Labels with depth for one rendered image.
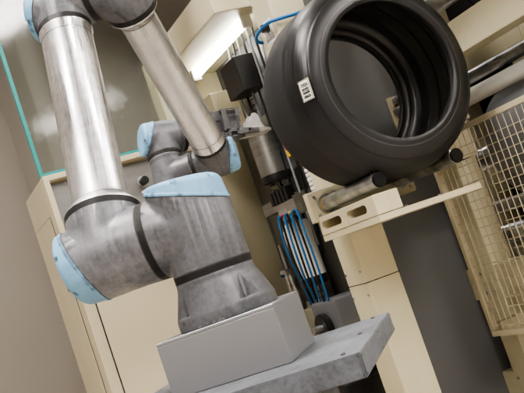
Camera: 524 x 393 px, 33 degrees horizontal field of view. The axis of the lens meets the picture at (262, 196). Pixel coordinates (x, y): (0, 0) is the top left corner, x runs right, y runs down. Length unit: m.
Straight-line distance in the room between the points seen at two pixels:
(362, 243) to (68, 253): 1.41
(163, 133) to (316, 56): 0.48
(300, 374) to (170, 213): 0.40
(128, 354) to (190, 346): 1.29
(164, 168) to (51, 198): 0.65
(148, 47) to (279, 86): 0.63
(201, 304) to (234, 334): 0.08
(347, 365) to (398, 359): 1.54
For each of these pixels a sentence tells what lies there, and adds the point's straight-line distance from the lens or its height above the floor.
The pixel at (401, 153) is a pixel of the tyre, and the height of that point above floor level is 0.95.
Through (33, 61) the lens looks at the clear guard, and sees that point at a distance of 3.03.
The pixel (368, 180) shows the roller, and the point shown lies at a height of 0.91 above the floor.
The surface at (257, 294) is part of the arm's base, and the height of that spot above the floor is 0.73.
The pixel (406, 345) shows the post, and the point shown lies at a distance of 2.93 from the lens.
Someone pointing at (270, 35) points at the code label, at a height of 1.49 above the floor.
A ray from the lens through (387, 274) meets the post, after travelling 2.92.
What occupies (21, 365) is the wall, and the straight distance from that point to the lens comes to 5.86.
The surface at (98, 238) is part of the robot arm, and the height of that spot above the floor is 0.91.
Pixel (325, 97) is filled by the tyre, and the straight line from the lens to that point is 2.48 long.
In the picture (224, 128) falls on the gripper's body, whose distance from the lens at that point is 2.43.
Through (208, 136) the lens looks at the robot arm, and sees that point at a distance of 2.22.
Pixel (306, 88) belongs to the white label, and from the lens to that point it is 2.48.
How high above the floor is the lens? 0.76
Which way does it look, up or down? 5 degrees up
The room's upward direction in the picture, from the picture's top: 19 degrees counter-clockwise
